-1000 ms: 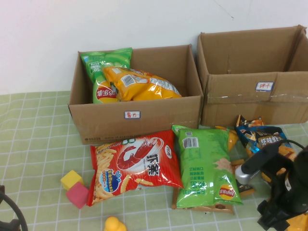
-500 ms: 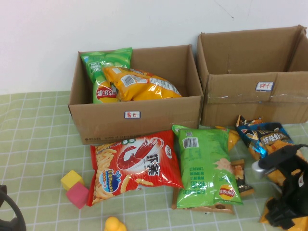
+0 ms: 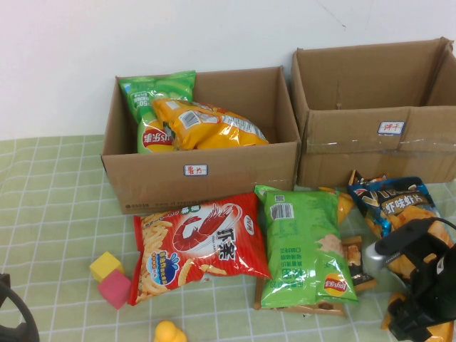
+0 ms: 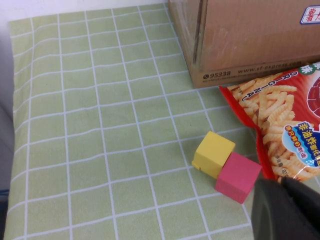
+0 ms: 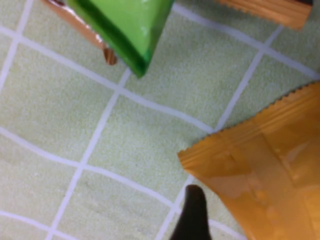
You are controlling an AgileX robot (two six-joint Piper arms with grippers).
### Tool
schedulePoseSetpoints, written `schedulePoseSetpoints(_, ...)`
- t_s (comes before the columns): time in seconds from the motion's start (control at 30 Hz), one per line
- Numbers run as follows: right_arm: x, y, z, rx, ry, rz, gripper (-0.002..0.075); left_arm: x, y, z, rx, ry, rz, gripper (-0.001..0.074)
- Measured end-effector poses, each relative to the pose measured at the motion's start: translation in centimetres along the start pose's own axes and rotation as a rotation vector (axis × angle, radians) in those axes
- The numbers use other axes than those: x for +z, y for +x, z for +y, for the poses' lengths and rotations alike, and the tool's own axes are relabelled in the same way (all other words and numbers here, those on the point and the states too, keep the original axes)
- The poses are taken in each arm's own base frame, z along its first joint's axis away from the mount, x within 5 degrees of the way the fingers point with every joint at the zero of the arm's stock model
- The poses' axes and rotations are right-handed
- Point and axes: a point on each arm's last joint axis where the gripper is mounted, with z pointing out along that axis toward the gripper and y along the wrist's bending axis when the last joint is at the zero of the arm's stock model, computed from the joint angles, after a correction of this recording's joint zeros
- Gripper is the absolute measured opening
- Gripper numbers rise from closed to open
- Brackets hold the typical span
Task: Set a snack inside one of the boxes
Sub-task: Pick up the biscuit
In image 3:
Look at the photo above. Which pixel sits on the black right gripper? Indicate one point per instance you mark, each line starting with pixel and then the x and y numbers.
pixel 417 238

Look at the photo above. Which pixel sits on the blue shrimp chips bag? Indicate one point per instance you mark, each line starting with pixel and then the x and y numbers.
pixel 392 206

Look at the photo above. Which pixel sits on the red shrimp sticks bag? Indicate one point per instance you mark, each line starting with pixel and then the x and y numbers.
pixel 199 235

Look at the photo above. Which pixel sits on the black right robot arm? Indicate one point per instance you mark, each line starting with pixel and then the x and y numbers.
pixel 427 303

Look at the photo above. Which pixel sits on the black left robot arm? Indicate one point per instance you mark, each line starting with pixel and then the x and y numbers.
pixel 25 313

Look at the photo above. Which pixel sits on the dark orange snack packet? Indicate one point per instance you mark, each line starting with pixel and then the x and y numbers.
pixel 356 177

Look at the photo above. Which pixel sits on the large yellow snack packet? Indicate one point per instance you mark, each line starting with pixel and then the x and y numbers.
pixel 438 331

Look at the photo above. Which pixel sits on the large taped cardboard box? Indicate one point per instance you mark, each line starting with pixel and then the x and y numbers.
pixel 356 156

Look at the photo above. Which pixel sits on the green chips bag with barcode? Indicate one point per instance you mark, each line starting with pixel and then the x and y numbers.
pixel 303 249

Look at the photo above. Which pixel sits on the tan biscuit packet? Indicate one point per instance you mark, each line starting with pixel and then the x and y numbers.
pixel 320 309

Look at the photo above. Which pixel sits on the cardboard box with express print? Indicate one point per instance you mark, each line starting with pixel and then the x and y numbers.
pixel 231 178

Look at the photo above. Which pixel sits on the yellow chips bag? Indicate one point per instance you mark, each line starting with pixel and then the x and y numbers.
pixel 221 137

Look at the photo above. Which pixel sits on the yellow rubber duck toy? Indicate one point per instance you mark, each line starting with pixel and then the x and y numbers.
pixel 169 333

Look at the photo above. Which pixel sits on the pink foam cube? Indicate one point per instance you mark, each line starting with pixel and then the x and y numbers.
pixel 114 288

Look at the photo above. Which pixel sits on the green cucumber chips bag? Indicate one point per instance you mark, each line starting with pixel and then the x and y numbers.
pixel 142 96

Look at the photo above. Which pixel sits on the yellow foam cube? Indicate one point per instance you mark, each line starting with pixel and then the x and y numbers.
pixel 105 263

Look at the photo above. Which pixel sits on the green checkered tablecloth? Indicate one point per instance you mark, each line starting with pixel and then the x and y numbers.
pixel 53 213

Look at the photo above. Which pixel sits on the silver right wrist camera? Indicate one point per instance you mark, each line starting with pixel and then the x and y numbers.
pixel 375 258

